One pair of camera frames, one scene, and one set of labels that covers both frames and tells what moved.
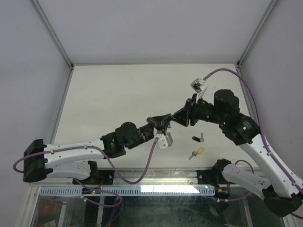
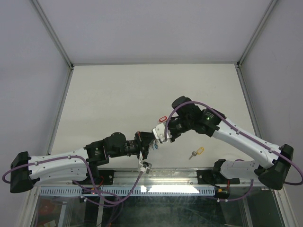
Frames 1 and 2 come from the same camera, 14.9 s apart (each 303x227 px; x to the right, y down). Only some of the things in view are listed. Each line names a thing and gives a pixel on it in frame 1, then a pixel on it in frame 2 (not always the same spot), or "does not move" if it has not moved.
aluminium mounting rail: x=142 y=178 does not move
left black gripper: x=160 y=123 to x=143 y=139
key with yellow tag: x=199 y=152 does not move
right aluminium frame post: x=260 y=26 does not move
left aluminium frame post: x=53 y=33 does not move
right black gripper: x=182 y=116 to x=173 y=136
